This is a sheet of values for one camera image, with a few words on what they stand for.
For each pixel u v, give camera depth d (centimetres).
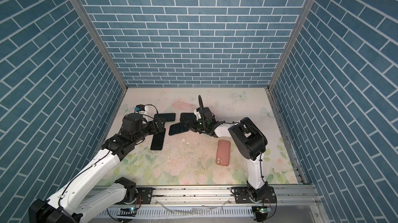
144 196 74
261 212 72
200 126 84
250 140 54
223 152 89
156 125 70
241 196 74
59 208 38
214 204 72
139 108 68
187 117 105
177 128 99
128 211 72
